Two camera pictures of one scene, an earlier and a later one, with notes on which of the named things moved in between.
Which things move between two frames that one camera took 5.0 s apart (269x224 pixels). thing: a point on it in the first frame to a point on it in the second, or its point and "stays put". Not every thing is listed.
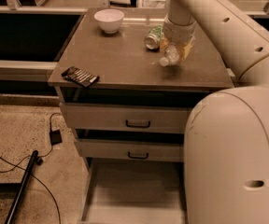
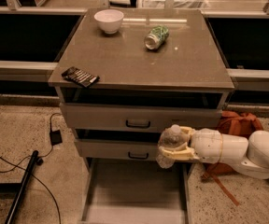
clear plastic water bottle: (171, 56) to (172, 136)
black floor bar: (21, 190) stays put
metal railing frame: (13, 7) stays put
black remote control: (79, 77) stays put
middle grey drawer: (132, 150) stays put
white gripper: (178, 33) to (206, 144)
